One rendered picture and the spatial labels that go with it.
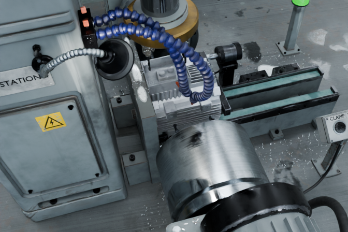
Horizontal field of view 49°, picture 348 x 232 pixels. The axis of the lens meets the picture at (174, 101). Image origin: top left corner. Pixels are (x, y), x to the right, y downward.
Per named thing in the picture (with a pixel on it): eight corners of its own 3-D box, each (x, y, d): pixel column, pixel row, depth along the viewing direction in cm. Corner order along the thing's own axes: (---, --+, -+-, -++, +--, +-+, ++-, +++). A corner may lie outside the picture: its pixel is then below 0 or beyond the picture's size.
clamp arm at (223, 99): (197, 58, 129) (222, 117, 113) (197, 52, 127) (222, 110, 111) (206, 56, 129) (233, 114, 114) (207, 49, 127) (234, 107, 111)
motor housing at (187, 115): (157, 146, 117) (152, 107, 102) (144, 100, 129) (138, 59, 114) (220, 131, 120) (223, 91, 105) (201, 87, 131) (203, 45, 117)
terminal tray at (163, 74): (150, 104, 108) (148, 87, 102) (142, 77, 114) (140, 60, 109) (191, 95, 109) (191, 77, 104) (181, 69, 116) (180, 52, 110)
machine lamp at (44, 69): (37, 119, 65) (10, 67, 55) (35, 72, 72) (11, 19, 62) (142, 96, 67) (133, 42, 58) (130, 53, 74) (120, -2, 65)
